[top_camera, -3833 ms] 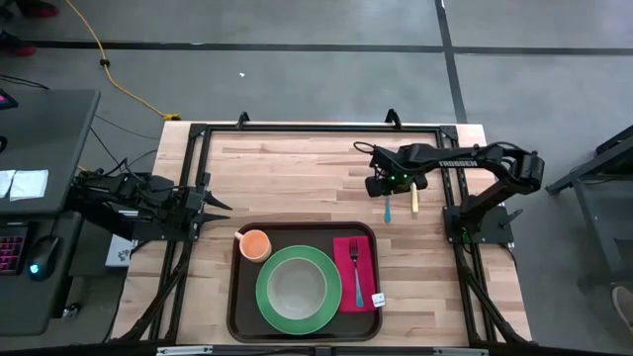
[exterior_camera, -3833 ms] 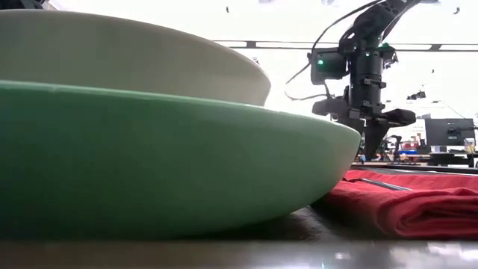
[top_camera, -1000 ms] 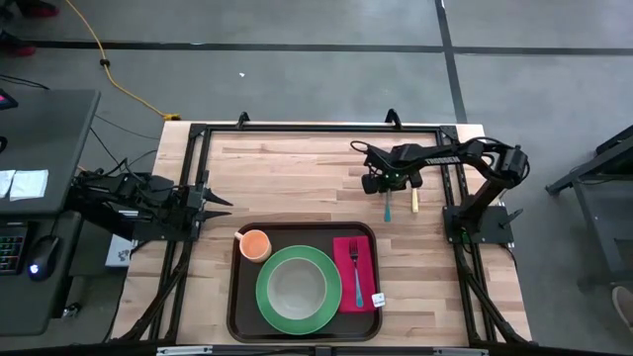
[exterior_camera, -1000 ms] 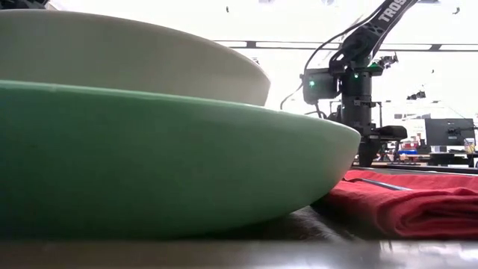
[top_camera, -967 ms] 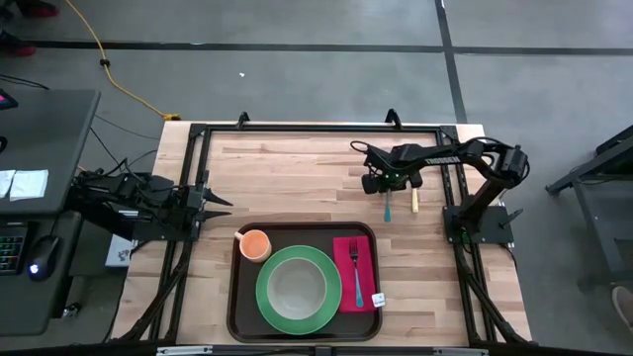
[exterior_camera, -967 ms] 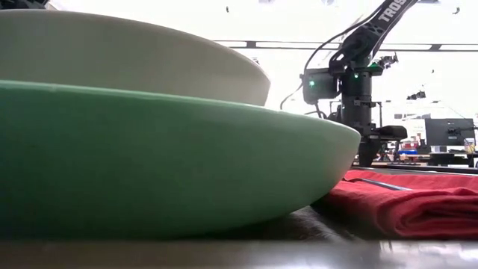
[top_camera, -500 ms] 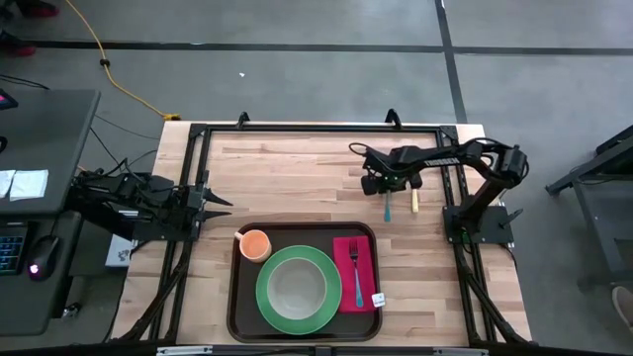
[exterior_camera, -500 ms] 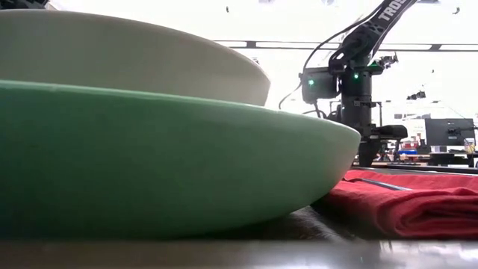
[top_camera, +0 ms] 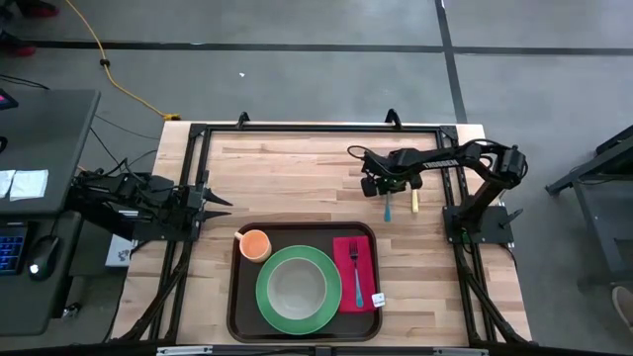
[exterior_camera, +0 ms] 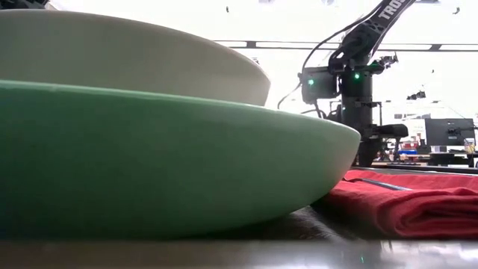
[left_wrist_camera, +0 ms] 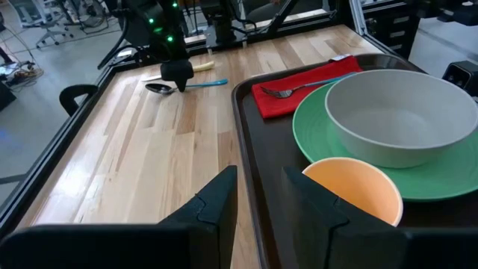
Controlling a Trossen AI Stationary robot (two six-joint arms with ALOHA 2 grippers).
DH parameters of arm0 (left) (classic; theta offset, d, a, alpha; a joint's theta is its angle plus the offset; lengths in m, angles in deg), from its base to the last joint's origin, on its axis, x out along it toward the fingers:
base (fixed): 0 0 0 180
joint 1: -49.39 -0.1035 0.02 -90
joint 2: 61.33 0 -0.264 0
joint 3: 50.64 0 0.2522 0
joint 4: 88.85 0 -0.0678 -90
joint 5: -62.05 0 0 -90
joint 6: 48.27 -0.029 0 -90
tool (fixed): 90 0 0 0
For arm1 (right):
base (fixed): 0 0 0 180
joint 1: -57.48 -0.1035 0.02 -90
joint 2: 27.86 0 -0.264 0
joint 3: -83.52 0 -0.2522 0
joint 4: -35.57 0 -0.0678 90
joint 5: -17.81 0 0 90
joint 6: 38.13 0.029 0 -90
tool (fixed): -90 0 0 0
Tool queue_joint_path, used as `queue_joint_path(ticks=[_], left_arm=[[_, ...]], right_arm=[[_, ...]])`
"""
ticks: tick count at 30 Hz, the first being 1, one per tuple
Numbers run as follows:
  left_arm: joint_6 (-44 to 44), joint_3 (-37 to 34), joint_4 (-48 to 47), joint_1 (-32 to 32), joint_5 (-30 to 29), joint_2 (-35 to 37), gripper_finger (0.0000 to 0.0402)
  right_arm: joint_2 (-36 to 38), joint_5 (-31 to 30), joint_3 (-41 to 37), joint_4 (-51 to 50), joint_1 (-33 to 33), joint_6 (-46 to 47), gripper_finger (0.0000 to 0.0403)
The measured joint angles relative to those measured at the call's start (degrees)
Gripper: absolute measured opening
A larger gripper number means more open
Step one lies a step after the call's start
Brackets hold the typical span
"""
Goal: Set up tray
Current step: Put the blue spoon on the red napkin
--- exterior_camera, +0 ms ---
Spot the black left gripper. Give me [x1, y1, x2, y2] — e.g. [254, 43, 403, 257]
[0, 0, 50, 10]

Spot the black ceiling spotlight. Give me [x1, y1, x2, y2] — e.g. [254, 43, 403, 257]
[376, 53, 400, 70]
[406, 89, 427, 102]

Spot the red cloth napkin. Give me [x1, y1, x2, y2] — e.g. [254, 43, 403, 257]
[321, 169, 478, 241]

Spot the grey-beige bowl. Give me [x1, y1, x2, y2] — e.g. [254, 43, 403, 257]
[0, 8, 273, 108]

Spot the green plate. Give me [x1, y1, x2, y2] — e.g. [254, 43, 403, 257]
[0, 79, 362, 240]

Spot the dark brown plastic tray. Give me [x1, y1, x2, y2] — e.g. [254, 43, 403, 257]
[0, 164, 478, 269]

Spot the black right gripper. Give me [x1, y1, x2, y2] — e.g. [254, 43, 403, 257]
[340, 106, 411, 168]

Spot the black computer monitor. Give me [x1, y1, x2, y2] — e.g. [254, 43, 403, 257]
[424, 118, 476, 147]

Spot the black overhead crossbeam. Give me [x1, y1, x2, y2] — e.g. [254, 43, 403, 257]
[214, 39, 478, 52]

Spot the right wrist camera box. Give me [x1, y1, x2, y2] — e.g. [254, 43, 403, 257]
[299, 66, 340, 105]

